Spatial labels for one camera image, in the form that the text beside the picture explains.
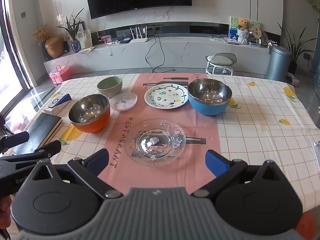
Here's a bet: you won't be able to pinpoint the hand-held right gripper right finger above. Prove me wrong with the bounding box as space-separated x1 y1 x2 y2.
191 149 288 198

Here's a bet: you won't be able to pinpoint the round paper fan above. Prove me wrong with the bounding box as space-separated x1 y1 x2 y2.
251 25 263 42

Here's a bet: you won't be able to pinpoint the potted leafy plant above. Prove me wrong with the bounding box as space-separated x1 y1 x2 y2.
277 22 318 74

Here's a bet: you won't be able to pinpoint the teddy bear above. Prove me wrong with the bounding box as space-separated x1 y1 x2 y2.
237 18 250 45

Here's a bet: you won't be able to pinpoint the pink table runner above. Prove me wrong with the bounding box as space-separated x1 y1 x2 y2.
96 73 222 197

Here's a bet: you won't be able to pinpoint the lemon checked tablecloth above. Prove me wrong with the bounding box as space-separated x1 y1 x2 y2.
37 73 320 215

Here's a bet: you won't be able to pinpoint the white painted plate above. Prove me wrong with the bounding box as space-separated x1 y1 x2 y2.
144 84 189 109

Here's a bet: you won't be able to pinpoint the orange steel bowl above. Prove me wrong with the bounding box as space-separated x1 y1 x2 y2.
68 94 111 133

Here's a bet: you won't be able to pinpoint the dried flowers in vase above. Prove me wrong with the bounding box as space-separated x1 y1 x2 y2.
32 24 52 60

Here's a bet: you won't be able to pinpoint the blue steel bowl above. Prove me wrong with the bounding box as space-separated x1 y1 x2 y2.
188 79 232 117

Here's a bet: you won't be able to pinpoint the clear glass plate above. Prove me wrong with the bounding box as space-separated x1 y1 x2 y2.
125 118 187 167

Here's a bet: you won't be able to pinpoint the pink storage case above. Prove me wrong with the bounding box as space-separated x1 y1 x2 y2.
49 65 72 85

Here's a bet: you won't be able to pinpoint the small white plate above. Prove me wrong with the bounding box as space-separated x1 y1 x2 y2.
110 92 138 111

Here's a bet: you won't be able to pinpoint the black notebook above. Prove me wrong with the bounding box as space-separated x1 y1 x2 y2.
12 112 63 155

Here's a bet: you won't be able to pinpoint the white stool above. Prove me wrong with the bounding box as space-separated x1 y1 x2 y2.
205 52 237 76

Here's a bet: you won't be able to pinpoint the green and blue painting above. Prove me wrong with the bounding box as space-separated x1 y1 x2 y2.
229 16 261 42

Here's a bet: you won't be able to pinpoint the white router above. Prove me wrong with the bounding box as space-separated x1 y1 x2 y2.
129 26 148 44

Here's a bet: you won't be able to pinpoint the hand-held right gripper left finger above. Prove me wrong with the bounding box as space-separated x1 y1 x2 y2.
30 148 124 200

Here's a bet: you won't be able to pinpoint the blue and white box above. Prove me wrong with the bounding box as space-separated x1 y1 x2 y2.
43 94 72 115

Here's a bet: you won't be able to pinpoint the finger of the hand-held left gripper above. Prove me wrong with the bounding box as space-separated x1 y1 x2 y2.
0 131 30 153
0 140 62 173

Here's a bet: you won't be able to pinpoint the plant in blue vase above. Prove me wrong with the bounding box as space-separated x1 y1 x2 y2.
57 7 85 53

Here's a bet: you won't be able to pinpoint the green ceramic bowl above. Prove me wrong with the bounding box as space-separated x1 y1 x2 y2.
97 76 123 98

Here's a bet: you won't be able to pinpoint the portrait drawing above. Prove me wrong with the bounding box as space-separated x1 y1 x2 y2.
76 29 92 49

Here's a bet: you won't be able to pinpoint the grey trash bin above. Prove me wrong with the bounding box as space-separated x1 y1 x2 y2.
265 45 292 82

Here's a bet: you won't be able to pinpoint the white phone stand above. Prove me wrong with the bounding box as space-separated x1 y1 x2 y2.
312 141 320 167

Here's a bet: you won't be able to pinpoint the black cable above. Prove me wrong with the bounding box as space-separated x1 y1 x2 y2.
144 31 175 74

